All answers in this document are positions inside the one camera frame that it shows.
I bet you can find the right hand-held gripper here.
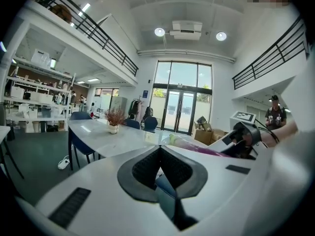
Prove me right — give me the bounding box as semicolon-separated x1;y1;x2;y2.
208;111;263;160

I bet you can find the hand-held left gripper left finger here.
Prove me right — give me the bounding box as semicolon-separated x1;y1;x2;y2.
14;145;178;236

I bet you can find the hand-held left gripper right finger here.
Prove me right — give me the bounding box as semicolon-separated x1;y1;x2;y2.
159;145;274;225

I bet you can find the purple eggplant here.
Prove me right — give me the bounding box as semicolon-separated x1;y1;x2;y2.
169;134;231;158

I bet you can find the person's right forearm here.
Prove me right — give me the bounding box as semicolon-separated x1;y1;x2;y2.
260;120;300;148

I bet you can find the grey marble table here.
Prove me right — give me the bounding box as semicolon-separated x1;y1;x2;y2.
67;118;174;171

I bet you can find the cardboard box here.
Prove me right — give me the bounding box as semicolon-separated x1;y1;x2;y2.
193;121;215;146
211;128;229;143

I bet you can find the glass entrance door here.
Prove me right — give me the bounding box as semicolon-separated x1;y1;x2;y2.
152;82;213;134

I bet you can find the white power strip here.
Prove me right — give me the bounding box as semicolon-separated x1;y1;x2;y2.
58;155;71;170

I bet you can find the potted reddish twig plant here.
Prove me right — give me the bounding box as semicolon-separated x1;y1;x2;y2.
104;107;127;134

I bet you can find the coat rack with clothes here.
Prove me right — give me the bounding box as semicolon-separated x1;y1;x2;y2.
127;97;145;122

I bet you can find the grey cabinet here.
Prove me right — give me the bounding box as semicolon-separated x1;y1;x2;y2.
111;96;128;119

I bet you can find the black balcony railing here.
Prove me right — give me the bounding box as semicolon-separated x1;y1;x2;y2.
232;16;310;90
34;0;139;78

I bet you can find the white ceiling air unit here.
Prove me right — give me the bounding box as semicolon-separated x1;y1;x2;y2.
169;20;203;41

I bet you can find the white shelf unit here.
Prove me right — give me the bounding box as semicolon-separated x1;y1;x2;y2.
3;55;77;133

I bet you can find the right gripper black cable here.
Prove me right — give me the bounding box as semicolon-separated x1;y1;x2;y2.
255;118;281;144

